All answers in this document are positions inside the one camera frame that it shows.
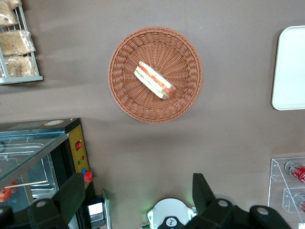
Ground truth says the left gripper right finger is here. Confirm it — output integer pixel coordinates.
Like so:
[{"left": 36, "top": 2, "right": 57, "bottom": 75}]
[{"left": 183, "top": 173, "right": 293, "bottom": 229}]

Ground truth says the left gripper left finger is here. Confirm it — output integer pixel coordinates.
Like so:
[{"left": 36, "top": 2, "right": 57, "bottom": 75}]
[{"left": 0, "top": 173, "right": 86, "bottom": 229}]

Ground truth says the sandwich with lettuce and tomato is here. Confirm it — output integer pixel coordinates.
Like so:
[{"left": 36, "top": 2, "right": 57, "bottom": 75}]
[{"left": 133, "top": 61, "right": 177, "bottom": 100}]

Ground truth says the round brown wicker basket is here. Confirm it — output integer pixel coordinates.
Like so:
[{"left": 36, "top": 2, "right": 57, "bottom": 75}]
[{"left": 108, "top": 26, "right": 203, "bottom": 124}]

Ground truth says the cream plastic tray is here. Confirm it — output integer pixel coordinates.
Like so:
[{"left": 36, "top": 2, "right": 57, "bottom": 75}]
[{"left": 271, "top": 25, "right": 305, "bottom": 111}]

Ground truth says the steel warmer pan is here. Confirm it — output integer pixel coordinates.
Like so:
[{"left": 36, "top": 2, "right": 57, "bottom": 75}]
[{"left": 0, "top": 142, "right": 60, "bottom": 199}]

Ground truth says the wooden skewer with red food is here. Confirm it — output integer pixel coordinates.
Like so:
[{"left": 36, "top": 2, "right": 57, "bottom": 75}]
[{"left": 0, "top": 180, "right": 48, "bottom": 203}]

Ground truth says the black glass food warmer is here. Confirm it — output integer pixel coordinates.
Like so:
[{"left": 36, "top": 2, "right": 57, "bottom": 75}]
[{"left": 0, "top": 117, "right": 112, "bottom": 229}]

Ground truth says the clear acrylic bottle rack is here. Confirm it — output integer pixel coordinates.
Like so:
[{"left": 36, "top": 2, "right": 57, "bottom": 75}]
[{"left": 267, "top": 156, "right": 305, "bottom": 215}]

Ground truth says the clear bag of crackers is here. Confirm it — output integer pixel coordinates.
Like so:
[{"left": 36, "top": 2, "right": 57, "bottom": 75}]
[
  {"left": 3, "top": 56, "right": 39, "bottom": 78},
  {"left": 0, "top": 30, "right": 37, "bottom": 56},
  {"left": 0, "top": 0, "right": 20, "bottom": 27}
]

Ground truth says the chrome warmer door handle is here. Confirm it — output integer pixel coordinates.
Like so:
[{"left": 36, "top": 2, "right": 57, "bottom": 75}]
[{"left": 87, "top": 188, "right": 112, "bottom": 229}]

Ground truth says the grey wire rack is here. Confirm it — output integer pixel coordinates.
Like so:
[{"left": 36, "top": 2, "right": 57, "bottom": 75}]
[{"left": 0, "top": 4, "right": 44, "bottom": 85}]

